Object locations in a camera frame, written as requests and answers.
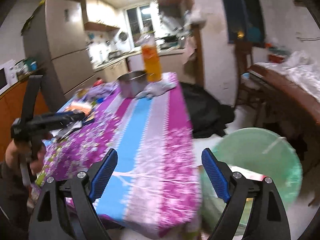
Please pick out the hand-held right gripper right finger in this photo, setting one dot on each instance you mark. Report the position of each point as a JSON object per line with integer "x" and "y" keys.
{"x": 215, "y": 175}

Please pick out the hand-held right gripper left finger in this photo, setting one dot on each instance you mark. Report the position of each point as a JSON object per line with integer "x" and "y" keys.
{"x": 103, "y": 172}

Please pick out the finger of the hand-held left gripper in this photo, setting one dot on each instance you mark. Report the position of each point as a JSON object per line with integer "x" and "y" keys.
{"x": 55, "y": 121}
{"x": 31, "y": 97}

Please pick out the white pink cardboard box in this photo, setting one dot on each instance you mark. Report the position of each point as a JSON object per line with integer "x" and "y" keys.
{"x": 247, "y": 173}

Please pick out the green plastic bin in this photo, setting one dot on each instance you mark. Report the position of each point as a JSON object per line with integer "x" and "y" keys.
{"x": 275, "y": 180}

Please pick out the person's left forearm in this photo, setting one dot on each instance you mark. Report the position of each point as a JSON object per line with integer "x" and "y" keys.
{"x": 12, "y": 192}

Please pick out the person's left hand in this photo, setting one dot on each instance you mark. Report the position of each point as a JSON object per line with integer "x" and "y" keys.
{"x": 11, "y": 155}

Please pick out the orange wooden cabinet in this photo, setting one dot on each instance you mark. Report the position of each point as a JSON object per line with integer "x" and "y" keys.
{"x": 10, "y": 105}

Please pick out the orange flat packet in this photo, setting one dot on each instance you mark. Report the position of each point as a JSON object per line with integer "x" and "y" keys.
{"x": 80, "y": 107}

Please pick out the white microwave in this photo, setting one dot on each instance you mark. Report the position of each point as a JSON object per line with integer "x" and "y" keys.
{"x": 6, "y": 77}

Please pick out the blue lidded jar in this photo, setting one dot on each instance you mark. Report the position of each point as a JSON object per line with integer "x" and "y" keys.
{"x": 33, "y": 65}

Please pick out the floral purple tablecloth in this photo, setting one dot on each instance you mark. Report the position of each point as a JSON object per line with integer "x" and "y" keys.
{"x": 150, "y": 142}

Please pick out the purple plastic bag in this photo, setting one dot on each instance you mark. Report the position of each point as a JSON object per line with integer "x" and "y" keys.
{"x": 102, "y": 91}

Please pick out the red round object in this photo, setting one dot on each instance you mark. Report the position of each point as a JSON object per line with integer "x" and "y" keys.
{"x": 99, "y": 82}

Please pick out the black cloth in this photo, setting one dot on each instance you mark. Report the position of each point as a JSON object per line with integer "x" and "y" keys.
{"x": 207, "y": 110}

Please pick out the grey refrigerator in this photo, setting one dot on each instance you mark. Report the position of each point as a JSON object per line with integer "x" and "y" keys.
{"x": 67, "y": 42}

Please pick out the cream kitchen counter cabinets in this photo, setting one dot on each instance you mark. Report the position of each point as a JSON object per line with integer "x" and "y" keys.
{"x": 117, "y": 67}

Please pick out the steel pot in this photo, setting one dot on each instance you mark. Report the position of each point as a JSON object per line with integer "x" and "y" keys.
{"x": 132, "y": 86}

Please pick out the yellow plastic bag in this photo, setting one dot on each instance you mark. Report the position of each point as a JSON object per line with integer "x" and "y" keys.
{"x": 46, "y": 0}

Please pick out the grey cloth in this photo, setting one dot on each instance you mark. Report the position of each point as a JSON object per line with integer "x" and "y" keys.
{"x": 157, "y": 88}

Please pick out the small plastic basin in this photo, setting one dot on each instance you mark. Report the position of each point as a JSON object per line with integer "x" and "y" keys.
{"x": 248, "y": 80}

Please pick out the hanging round pan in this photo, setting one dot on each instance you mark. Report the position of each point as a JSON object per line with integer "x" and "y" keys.
{"x": 122, "y": 36}

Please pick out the orange juice bottle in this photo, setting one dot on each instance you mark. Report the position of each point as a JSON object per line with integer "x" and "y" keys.
{"x": 152, "y": 65}

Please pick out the dark wooden table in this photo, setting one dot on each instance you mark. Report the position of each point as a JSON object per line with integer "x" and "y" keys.
{"x": 287, "y": 87}

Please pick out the wooden chair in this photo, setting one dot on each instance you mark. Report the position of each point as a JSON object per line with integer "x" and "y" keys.
{"x": 243, "y": 55}

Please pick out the pink hanging towel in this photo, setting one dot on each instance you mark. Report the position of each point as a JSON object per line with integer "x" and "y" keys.
{"x": 190, "y": 51}

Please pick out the barred kitchen window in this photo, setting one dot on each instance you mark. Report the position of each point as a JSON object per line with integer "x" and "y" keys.
{"x": 138, "y": 26}

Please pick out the red plastic tub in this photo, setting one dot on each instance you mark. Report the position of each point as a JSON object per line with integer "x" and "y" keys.
{"x": 276, "y": 58}

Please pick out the white plastic sheet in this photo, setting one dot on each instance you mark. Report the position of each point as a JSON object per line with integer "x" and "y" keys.
{"x": 300, "y": 67}

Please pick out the black wok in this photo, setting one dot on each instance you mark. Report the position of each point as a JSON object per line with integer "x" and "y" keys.
{"x": 170, "y": 39}

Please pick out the steel range hood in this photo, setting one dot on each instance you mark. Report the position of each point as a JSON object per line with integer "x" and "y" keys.
{"x": 172, "y": 20}

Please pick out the white hanging plastic bag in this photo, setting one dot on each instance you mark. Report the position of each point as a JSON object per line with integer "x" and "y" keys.
{"x": 198, "y": 16}

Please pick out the dark room window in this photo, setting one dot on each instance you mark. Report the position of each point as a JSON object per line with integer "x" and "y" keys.
{"x": 237, "y": 12}

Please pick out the cream wall cabinets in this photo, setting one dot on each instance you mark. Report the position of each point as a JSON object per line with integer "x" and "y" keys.
{"x": 100, "y": 12}

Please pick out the wooden door frame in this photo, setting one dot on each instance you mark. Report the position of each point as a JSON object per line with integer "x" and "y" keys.
{"x": 198, "y": 55}

